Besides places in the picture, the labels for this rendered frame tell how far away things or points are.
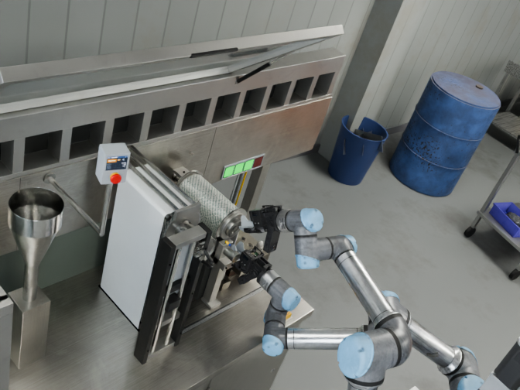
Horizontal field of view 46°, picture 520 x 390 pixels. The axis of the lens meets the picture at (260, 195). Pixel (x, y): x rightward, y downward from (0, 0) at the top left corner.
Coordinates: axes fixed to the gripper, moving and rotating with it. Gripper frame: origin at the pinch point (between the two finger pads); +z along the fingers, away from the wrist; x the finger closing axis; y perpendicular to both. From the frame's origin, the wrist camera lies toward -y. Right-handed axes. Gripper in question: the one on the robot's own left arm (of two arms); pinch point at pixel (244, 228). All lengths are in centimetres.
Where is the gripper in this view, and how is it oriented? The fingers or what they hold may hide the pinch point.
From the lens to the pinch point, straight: 220.9
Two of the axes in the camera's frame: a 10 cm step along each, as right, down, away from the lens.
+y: -2.3, -9.6, -1.4
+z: -6.9, 0.6, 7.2
